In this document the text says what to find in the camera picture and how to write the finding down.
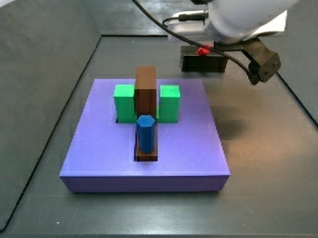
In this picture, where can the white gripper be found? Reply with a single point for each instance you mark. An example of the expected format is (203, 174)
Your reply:
(229, 27)

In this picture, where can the red peg object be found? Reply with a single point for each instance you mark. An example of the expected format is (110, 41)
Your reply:
(202, 51)

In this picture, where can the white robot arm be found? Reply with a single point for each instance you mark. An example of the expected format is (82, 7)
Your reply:
(273, 7)

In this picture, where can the purple base board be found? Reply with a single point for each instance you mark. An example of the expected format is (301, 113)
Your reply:
(100, 164)

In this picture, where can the green block left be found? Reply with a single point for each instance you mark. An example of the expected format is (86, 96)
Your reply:
(124, 108)

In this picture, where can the green block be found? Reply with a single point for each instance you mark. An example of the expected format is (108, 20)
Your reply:
(170, 97)
(124, 108)

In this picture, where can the green block right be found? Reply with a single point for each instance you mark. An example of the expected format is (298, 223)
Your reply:
(170, 97)

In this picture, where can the brown slotted block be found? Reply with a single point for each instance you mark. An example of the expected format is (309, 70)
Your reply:
(144, 97)

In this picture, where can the blue hexagonal peg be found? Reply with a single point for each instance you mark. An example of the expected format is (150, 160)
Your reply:
(146, 130)

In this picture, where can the black angled bracket holder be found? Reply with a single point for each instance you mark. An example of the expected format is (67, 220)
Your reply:
(201, 64)

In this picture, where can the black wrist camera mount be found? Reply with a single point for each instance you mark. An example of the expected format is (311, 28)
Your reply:
(265, 62)

